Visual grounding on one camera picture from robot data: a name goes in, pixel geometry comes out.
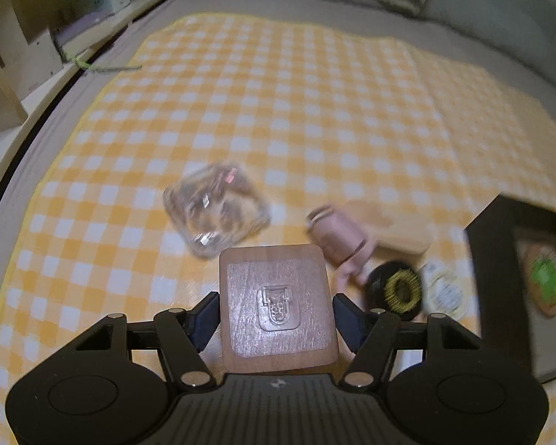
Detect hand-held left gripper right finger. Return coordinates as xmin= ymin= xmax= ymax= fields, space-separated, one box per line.
xmin=332 ymin=294 xmax=485 ymax=388

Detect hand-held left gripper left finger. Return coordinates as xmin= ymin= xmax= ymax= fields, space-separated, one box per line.
xmin=67 ymin=293 xmax=223 ymax=388

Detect square wooden board clear hook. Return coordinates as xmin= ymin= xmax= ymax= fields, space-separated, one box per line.
xmin=219 ymin=244 xmax=340 ymax=374

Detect pink scissors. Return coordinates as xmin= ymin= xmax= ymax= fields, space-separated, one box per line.
xmin=304 ymin=205 xmax=381 ymax=288

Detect oval wooden comb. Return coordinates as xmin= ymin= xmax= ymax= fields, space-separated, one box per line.
xmin=343 ymin=199 xmax=434 ymax=255

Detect black rectangular box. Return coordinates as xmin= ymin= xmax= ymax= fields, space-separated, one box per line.
xmin=463 ymin=193 xmax=556 ymax=383

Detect round black brush yellow bristles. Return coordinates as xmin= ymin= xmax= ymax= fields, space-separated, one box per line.
xmin=364 ymin=262 xmax=424 ymax=320

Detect round brown coaster green cactus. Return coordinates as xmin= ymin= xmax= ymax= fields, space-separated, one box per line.
xmin=523 ymin=243 xmax=556 ymax=318

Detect yellow white checkered blanket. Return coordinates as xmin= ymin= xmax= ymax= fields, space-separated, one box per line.
xmin=0 ymin=13 xmax=556 ymax=445

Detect purple book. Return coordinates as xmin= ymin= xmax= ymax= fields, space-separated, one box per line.
xmin=51 ymin=9 xmax=116 ymax=49

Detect wooden bedside shelf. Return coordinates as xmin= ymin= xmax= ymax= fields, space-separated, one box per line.
xmin=0 ymin=0 xmax=181 ymax=135

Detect grey pillow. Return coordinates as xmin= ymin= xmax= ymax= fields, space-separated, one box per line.
xmin=421 ymin=0 xmax=556 ymax=98

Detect green cable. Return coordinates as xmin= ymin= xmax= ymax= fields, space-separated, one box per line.
xmin=62 ymin=51 xmax=142 ymax=75

